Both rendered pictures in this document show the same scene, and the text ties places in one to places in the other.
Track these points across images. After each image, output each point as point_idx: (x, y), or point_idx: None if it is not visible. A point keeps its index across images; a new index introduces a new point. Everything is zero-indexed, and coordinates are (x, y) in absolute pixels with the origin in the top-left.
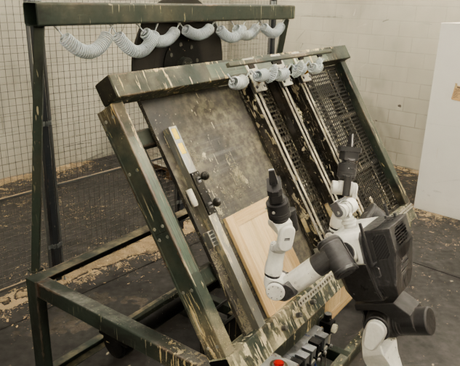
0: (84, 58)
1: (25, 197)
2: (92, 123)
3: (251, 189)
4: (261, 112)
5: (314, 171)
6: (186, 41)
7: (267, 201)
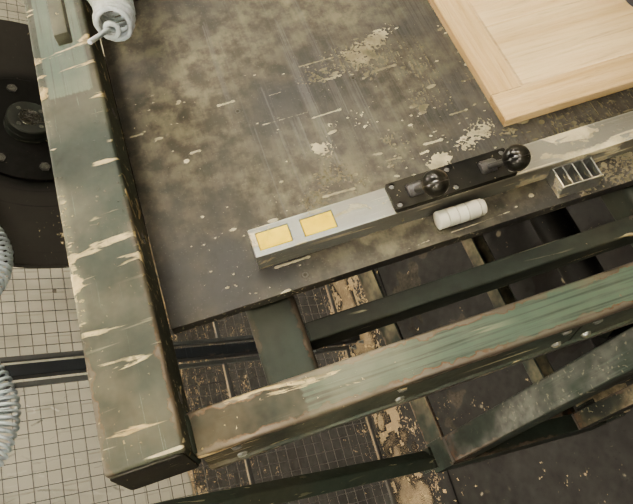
0: (19, 422)
1: (198, 337)
2: None
3: (403, 22)
4: None
5: None
6: None
7: None
